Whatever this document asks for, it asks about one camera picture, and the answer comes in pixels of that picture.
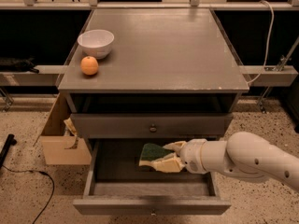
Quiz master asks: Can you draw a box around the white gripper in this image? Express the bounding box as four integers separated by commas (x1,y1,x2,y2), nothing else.
152,139,206,175

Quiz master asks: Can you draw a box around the orange fruit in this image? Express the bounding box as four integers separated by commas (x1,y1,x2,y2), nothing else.
80,56,99,76

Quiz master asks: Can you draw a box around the grey upper drawer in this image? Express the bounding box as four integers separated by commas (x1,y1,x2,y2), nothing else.
71,114,233,139

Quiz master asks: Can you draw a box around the grey open middle drawer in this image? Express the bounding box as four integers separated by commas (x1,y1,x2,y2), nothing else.
74,139,231,216

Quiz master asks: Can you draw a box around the grey drawer cabinet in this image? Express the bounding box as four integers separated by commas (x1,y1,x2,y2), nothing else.
57,7,250,147

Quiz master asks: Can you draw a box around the white bowl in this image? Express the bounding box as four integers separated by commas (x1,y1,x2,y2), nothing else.
77,29,115,59

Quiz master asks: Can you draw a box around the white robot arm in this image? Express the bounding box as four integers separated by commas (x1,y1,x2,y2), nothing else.
152,132,299,191

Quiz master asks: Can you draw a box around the black stand foot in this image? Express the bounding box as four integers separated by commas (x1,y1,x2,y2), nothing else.
0,133,17,168

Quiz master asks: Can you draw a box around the cardboard box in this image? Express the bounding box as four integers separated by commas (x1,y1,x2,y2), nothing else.
39,95,92,165

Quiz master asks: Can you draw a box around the black cloth on shelf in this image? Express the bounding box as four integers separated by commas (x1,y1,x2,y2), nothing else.
0,58,39,74

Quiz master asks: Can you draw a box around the black floor cable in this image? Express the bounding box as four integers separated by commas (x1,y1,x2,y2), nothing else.
0,164,56,224

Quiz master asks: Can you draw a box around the green and yellow sponge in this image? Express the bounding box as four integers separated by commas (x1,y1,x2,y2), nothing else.
139,143,174,170

